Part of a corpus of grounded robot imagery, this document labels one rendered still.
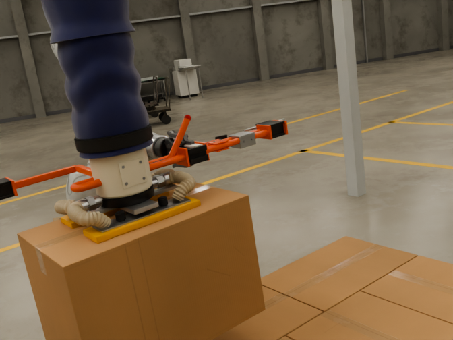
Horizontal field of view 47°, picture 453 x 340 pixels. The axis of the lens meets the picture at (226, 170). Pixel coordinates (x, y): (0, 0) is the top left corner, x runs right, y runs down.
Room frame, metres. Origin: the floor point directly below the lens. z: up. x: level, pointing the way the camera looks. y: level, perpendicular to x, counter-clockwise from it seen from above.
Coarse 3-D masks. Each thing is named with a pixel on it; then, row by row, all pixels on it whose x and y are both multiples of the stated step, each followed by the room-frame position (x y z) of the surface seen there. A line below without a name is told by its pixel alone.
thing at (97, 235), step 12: (168, 204) 1.50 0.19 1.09; (180, 204) 1.50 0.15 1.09; (192, 204) 1.50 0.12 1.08; (120, 216) 1.41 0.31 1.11; (132, 216) 1.45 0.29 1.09; (144, 216) 1.43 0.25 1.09; (156, 216) 1.43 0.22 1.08; (168, 216) 1.45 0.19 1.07; (96, 228) 1.39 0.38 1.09; (108, 228) 1.37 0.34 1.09; (120, 228) 1.37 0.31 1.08; (132, 228) 1.39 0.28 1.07; (96, 240) 1.33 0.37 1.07
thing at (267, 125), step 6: (276, 120) 1.91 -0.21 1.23; (258, 126) 1.87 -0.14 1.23; (264, 126) 1.84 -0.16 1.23; (270, 126) 1.82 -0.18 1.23; (276, 126) 1.85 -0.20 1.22; (282, 126) 1.87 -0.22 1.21; (270, 132) 1.82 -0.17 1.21; (276, 132) 1.85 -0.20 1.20; (282, 132) 1.87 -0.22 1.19; (264, 138) 1.85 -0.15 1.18; (270, 138) 1.82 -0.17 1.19
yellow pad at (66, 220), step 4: (156, 188) 1.72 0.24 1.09; (164, 192) 1.67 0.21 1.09; (168, 192) 1.67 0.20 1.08; (152, 196) 1.64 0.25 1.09; (156, 196) 1.65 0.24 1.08; (116, 208) 1.57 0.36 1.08; (104, 212) 1.55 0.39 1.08; (108, 212) 1.55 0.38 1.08; (112, 212) 1.56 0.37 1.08; (64, 216) 1.57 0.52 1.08; (108, 216) 1.55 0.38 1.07; (64, 220) 1.53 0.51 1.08; (68, 220) 1.52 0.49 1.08; (68, 224) 1.51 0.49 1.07; (72, 224) 1.49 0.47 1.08; (76, 224) 1.49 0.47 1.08; (72, 228) 1.49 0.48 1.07
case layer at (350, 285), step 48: (336, 240) 2.35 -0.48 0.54; (288, 288) 1.94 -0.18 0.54; (336, 288) 1.88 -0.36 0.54; (384, 288) 1.82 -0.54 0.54; (432, 288) 1.77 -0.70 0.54; (240, 336) 1.63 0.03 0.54; (288, 336) 1.59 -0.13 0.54; (336, 336) 1.55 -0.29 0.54; (384, 336) 1.51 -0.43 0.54; (432, 336) 1.48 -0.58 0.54
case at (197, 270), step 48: (192, 192) 1.67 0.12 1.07; (48, 240) 1.42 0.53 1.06; (144, 240) 1.34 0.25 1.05; (192, 240) 1.42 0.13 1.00; (240, 240) 1.52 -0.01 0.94; (48, 288) 1.36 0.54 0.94; (96, 288) 1.25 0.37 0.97; (144, 288) 1.32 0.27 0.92; (192, 288) 1.41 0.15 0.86; (240, 288) 1.51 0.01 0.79; (48, 336) 1.49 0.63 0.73; (96, 336) 1.23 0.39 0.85; (144, 336) 1.31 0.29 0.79; (192, 336) 1.39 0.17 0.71
